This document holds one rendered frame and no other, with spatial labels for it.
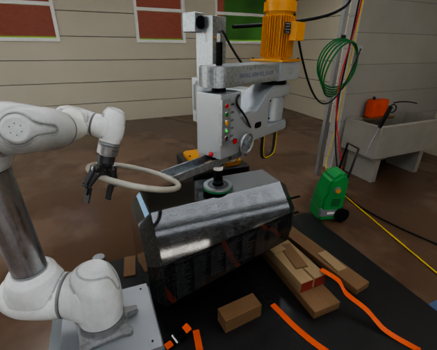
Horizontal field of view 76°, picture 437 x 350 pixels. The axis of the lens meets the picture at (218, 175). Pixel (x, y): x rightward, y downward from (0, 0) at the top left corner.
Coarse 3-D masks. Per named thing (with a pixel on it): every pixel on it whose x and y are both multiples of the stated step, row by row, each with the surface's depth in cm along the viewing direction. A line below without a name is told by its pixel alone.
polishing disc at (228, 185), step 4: (208, 180) 211; (212, 180) 211; (224, 180) 211; (228, 180) 211; (204, 184) 205; (208, 184) 205; (224, 184) 205; (228, 184) 205; (232, 184) 205; (208, 188) 199; (212, 188) 199; (216, 188) 199; (220, 188) 199; (224, 188) 199; (228, 188) 199
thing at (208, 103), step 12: (204, 96) 173; (216, 96) 167; (228, 96) 169; (240, 96) 178; (204, 108) 176; (216, 108) 170; (204, 120) 180; (216, 120) 173; (204, 132) 183; (216, 132) 176; (204, 144) 187; (216, 144) 180; (228, 144) 183; (216, 156) 183; (228, 156) 187
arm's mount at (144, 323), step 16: (128, 288) 123; (144, 288) 123; (128, 304) 115; (144, 304) 115; (64, 320) 107; (128, 320) 108; (144, 320) 108; (64, 336) 100; (128, 336) 101; (144, 336) 101
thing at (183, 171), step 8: (240, 152) 205; (192, 160) 185; (200, 160) 191; (208, 160) 197; (216, 160) 186; (224, 160) 193; (168, 168) 171; (176, 168) 176; (184, 168) 181; (192, 168) 172; (200, 168) 176; (208, 168) 182; (176, 176) 162; (184, 176) 167
